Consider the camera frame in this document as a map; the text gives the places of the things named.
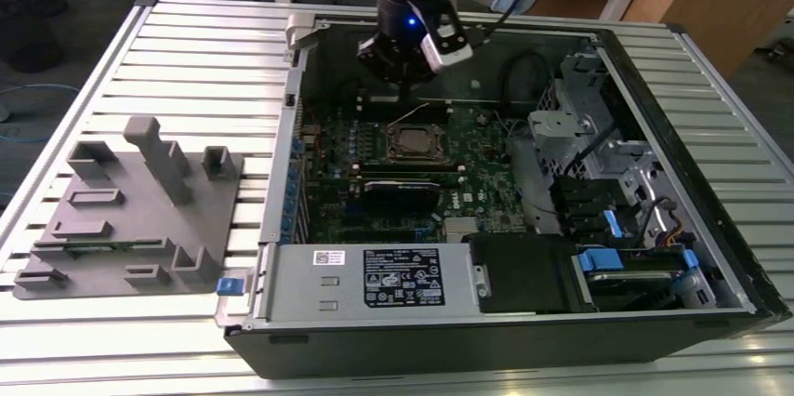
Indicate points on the blue plastic clip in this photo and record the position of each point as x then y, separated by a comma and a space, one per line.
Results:
613, 224
691, 260

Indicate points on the silver chipset heatsink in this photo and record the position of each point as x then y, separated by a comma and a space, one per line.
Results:
462, 225

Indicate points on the black office chair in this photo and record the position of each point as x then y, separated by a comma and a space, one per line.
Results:
34, 43

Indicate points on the white black wrist webcam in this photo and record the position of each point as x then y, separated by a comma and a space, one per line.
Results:
446, 49

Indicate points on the blue case latch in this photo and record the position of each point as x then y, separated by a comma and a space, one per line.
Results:
232, 286

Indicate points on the silver power supply unit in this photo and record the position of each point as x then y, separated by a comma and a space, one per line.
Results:
298, 284

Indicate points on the black graphics card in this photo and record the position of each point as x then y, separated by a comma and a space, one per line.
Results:
401, 198

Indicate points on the gray parts rack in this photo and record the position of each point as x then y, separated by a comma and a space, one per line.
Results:
137, 228

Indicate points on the green RAM stick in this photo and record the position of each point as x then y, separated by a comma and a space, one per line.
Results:
90, 248

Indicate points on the green motherboard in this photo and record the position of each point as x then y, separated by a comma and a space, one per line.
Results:
491, 191

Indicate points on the black PC case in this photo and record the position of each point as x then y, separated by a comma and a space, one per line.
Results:
497, 354

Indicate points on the CPU socket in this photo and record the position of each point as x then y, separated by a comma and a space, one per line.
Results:
388, 157

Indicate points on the blue disk carrier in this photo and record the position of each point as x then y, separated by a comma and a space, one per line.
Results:
601, 260

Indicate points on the silver hard disk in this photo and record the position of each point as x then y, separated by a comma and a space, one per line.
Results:
627, 277

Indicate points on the silver drive cage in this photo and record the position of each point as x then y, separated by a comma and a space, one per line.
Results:
556, 122

